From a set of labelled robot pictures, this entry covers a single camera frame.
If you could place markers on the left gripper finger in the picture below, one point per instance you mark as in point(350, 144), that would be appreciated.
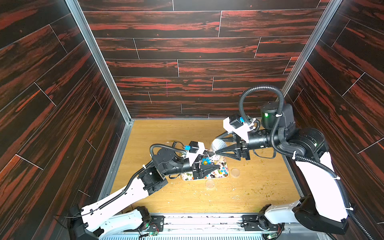
point(209, 170)
point(204, 161)

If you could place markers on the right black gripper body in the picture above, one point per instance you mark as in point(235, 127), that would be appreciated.
point(242, 149)

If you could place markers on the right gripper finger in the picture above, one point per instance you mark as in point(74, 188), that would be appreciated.
point(227, 137)
point(228, 152)

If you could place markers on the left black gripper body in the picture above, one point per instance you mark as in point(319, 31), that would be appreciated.
point(193, 171)

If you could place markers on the jar with white lid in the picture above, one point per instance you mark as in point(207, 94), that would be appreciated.
point(210, 155)

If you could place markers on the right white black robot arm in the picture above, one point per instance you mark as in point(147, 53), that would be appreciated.
point(323, 208)

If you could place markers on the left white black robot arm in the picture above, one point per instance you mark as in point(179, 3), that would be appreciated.
point(103, 218)

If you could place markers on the floral pattern tray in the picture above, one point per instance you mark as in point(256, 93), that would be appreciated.
point(223, 172)

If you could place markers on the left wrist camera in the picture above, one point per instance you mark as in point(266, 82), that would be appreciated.
point(193, 151)

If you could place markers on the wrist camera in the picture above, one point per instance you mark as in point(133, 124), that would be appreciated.
point(193, 151)
point(235, 124)

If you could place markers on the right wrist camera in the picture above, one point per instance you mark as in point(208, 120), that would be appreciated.
point(235, 124)

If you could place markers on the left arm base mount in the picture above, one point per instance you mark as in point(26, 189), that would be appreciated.
point(154, 225)

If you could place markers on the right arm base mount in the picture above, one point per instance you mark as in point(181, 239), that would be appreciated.
point(253, 223)

